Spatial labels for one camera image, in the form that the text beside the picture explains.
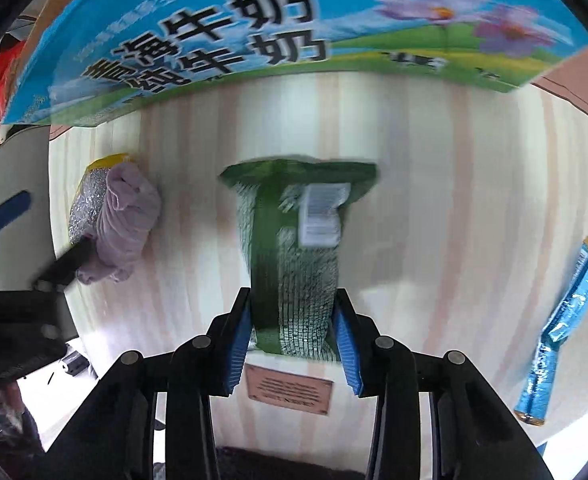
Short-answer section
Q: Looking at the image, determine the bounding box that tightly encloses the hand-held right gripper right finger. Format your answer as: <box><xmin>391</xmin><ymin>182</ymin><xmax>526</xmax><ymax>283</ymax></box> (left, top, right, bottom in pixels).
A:
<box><xmin>331</xmin><ymin>288</ymin><xmax>555</xmax><ymax>480</ymax></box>

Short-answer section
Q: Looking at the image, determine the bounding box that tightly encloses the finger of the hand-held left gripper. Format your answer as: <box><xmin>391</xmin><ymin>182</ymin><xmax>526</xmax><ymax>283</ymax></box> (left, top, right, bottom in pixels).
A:
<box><xmin>0</xmin><ymin>189</ymin><xmax>32</xmax><ymax>239</ymax></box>
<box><xmin>33</xmin><ymin>238</ymin><xmax>97</xmax><ymax>292</ymax></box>

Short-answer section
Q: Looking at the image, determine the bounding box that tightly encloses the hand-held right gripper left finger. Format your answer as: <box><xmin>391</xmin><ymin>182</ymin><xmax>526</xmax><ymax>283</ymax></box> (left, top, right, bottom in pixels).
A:
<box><xmin>44</xmin><ymin>287</ymin><xmax>253</xmax><ymax>480</ymax></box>

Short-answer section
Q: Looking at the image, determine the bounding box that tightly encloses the purple cloth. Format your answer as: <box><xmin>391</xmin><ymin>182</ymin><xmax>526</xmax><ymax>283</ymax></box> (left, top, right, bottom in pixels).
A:
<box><xmin>76</xmin><ymin>162</ymin><xmax>163</xmax><ymax>284</ymax></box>

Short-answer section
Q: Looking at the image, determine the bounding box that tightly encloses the green mesh-print packet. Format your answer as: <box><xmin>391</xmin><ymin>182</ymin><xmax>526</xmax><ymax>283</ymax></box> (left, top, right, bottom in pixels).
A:
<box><xmin>218</xmin><ymin>157</ymin><xmax>379</xmax><ymax>362</ymax></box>

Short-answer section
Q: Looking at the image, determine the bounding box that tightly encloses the yellow silver scouring pad pack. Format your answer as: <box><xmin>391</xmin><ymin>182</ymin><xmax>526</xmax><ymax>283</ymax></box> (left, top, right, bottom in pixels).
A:
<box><xmin>68</xmin><ymin>152</ymin><xmax>139</xmax><ymax>247</ymax></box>

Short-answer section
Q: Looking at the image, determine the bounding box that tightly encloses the brown label plate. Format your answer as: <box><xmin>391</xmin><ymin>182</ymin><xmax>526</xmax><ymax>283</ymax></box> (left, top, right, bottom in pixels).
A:
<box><xmin>245</xmin><ymin>363</ymin><xmax>334</xmax><ymax>416</ymax></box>

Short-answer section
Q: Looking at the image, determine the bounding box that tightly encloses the blue foil snack packet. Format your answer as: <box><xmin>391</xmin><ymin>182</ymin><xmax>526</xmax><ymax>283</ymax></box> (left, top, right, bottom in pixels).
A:
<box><xmin>513</xmin><ymin>235</ymin><xmax>588</xmax><ymax>428</ymax></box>

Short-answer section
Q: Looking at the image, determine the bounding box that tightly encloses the blue printed milk carton box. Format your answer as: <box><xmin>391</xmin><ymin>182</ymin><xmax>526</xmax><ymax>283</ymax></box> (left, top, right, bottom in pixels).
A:
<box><xmin>1</xmin><ymin>0</ymin><xmax>588</xmax><ymax>129</ymax></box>

